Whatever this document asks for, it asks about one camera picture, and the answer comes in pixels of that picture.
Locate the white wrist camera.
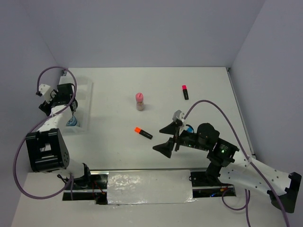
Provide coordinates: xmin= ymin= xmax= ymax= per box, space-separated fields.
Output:
xmin=36 ymin=84 xmax=57 ymax=104
xmin=172 ymin=110 xmax=186 ymax=135

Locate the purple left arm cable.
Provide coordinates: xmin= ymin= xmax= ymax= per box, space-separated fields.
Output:
xmin=12 ymin=66 xmax=78 ymax=199

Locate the orange capped black highlighter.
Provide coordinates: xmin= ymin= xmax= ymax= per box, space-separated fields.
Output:
xmin=134 ymin=127 xmax=153 ymax=140

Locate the clear plastic compartment organizer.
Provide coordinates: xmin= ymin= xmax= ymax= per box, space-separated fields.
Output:
xmin=59 ymin=75 xmax=93 ymax=135

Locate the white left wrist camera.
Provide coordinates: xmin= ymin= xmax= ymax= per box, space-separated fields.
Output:
xmin=36 ymin=84 xmax=57 ymax=104

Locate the pink capped small bottle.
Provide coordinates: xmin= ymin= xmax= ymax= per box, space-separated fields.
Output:
xmin=135 ymin=93 xmax=144 ymax=111

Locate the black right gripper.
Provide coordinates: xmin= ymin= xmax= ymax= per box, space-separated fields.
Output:
xmin=152 ymin=121 xmax=209 ymax=157

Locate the pink capped black highlighter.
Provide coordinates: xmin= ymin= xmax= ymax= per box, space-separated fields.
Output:
xmin=182 ymin=85 xmax=189 ymax=100

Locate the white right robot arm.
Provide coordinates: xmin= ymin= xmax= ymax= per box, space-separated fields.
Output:
xmin=153 ymin=122 xmax=302 ymax=213

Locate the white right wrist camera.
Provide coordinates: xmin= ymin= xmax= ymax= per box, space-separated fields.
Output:
xmin=172 ymin=110 xmax=186 ymax=135

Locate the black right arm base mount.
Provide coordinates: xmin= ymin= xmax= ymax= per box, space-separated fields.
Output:
xmin=188 ymin=171 xmax=236 ymax=199

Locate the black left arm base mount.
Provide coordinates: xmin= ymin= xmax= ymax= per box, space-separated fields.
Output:
xmin=62 ymin=173 xmax=108 ymax=205

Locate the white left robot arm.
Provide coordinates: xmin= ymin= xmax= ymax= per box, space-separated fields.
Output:
xmin=25 ymin=83 xmax=93 ymax=189

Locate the blue round jar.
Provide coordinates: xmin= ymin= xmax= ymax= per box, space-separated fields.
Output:
xmin=66 ymin=115 xmax=80 ymax=127
xmin=186 ymin=125 xmax=194 ymax=133

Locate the silver reflective tape sheet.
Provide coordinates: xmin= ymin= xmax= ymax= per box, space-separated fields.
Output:
xmin=107 ymin=170 xmax=194 ymax=205

